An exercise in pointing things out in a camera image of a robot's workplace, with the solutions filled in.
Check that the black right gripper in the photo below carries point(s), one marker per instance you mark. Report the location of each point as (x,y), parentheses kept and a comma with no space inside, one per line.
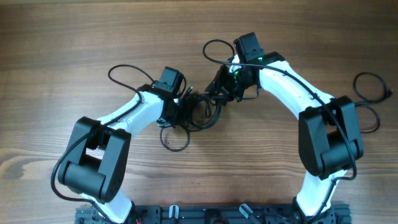
(222,83)

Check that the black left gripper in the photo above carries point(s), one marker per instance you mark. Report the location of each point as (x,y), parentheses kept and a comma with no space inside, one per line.
(193,101)

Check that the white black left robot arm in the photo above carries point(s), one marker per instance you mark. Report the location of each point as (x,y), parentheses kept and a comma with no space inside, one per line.
(94,162)

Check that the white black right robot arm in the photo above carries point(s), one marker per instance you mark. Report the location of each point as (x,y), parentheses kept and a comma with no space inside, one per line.
(329,139)

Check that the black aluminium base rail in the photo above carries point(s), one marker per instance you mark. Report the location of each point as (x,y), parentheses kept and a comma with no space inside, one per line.
(273,213)

